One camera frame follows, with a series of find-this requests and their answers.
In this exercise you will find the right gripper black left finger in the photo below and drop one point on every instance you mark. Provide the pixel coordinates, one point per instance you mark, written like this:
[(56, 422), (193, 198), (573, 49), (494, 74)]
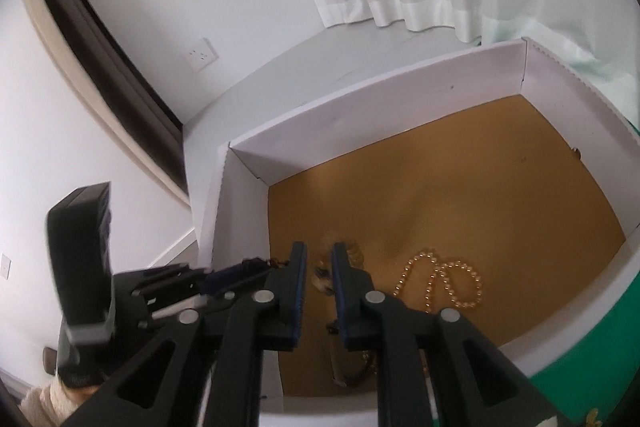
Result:
[(189, 344)]

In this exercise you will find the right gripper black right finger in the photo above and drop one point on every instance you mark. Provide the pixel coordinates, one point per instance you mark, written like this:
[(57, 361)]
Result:
[(432, 369)]

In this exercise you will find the gold chain earrings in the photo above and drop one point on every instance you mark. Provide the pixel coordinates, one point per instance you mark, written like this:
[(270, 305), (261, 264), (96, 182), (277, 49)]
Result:
[(321, 277)]

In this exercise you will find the person's left hand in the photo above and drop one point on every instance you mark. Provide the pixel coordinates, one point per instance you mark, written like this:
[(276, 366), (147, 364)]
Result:
[(68, 398)]

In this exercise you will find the dark grey bangle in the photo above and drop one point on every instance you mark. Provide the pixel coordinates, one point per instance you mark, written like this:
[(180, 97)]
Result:
[(349, 370)]

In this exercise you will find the green cloth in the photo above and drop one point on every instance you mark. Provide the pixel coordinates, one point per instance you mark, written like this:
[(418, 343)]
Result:
[(593, 375)]

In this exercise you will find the white cardboard box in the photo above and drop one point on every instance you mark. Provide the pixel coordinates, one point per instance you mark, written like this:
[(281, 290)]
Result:
[(499, 159)]

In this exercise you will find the dark door frame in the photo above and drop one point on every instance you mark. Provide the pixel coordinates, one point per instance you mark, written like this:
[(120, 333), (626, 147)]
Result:
[(118, 97)]

